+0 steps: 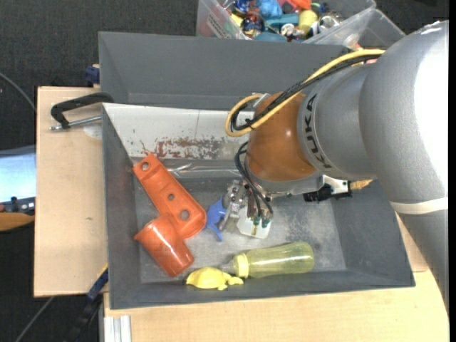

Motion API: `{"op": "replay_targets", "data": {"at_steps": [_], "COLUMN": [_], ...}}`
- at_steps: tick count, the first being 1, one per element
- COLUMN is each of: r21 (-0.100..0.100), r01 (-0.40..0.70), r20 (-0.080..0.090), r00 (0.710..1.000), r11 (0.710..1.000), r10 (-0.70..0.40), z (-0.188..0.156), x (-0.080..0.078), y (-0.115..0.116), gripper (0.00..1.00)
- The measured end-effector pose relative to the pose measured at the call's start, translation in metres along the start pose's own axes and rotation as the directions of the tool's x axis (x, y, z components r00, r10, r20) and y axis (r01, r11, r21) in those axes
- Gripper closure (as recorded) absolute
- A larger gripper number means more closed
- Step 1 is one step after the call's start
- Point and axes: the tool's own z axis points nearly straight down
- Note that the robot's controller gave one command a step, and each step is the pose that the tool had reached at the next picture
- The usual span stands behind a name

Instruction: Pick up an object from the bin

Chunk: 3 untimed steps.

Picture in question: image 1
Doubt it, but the yellow toy turtle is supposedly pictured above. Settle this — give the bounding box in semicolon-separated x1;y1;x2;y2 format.
185;266;245;291

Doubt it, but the grey metal bin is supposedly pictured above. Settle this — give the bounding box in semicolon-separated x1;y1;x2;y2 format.
98;31;416;310

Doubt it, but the orange plastic bracket with holes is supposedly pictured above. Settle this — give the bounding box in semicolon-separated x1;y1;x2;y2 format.
132;152;208;241

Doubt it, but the yellow clear plastic bottle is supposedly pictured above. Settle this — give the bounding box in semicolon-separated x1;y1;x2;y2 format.
227;241;316;279

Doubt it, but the clear spray bottle blue head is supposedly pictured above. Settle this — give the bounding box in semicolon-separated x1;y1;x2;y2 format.
205;195;272;242

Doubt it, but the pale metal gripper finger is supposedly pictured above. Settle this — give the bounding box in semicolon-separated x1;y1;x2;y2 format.
219;209;240;232

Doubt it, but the pale wood flat board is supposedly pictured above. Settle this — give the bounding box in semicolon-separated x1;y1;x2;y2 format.
33;85;110;298

